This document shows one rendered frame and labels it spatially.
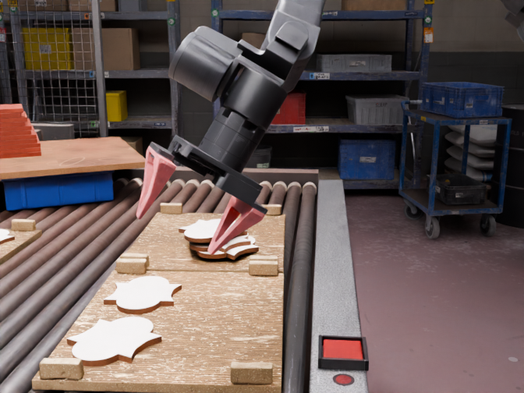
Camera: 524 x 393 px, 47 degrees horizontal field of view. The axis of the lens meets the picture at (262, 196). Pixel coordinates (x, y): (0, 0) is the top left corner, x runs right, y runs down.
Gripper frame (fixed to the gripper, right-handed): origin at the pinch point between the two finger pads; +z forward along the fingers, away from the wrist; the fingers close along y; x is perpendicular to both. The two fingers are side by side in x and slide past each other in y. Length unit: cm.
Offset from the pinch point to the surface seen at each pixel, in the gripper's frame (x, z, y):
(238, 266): -47, 9, -34
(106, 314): -33.6, 24.6, -9.4
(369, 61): -395, -135, -224
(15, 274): -64, 35, 2
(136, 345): -18.8, 22.0, -10.9
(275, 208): -78, -3, -51
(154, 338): -20.4, 20.5, -13.4
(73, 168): -111, 17, -6
